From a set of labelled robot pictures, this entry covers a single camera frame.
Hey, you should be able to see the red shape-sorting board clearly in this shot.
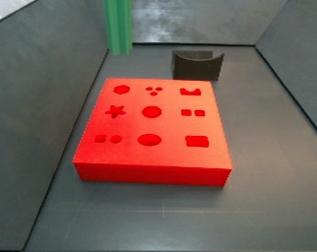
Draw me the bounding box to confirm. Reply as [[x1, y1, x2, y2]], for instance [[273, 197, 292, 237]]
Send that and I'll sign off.
[[73, 79, 232, 187]]

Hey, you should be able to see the black curved holder stand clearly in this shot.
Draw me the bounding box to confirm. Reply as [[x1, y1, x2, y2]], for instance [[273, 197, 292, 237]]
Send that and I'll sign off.
[[172, 50, 224, 81]]

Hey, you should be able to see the green star-profile bar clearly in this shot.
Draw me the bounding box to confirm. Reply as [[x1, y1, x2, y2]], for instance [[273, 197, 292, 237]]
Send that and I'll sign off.
[[104, 0, 132, 55]]

